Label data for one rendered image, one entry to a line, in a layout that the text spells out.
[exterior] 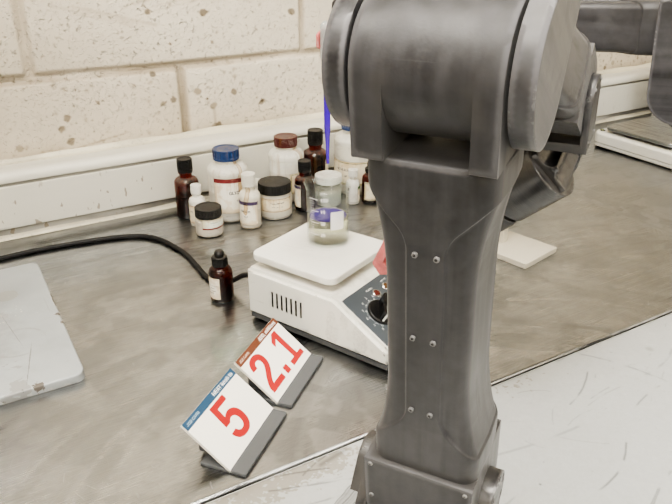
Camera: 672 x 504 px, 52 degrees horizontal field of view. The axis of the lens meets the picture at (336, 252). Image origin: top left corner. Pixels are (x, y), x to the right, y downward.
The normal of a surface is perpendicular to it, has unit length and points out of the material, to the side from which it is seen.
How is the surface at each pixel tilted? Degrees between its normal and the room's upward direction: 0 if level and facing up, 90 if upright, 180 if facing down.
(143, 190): 90
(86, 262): 0
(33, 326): 0
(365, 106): 96
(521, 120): 114
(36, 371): 0
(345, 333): 90
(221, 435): 40
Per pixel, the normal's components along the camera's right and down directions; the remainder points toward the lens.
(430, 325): -0.44, 0.49
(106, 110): 0.51, 0.37
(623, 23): -0.67, 0.29
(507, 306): 0.00, -0.90
